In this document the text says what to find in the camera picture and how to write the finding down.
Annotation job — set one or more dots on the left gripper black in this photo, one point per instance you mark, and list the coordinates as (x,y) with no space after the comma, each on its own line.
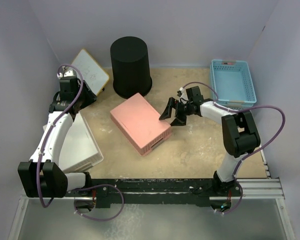
(90,97)

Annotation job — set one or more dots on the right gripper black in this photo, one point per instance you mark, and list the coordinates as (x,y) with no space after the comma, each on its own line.
(179,120)

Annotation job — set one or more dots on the pink plastic basket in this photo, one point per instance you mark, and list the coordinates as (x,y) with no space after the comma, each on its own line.
(139,122)

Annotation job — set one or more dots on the black plastic waste bin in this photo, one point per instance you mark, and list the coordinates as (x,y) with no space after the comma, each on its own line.
(130,67)

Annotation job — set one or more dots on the white plastic basket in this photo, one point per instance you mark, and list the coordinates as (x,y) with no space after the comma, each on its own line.
(79,151)

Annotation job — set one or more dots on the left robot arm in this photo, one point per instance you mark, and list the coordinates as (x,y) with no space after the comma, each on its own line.
(41,176)

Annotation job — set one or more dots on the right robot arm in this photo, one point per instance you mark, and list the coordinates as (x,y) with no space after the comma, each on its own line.
(239,132)

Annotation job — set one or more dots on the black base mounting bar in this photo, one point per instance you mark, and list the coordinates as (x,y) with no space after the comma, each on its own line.
(181,191)

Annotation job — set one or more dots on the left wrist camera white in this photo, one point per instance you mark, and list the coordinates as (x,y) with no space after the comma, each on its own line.
(67,74)

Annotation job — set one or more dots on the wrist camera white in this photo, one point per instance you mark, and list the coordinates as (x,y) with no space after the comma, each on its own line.
(181,93)
(67,74)

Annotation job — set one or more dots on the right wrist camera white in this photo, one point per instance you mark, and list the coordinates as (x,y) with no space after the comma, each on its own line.
(181,93)

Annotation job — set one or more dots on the small whiteboard yellow frame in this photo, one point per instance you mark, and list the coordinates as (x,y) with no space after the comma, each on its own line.
(94,75)

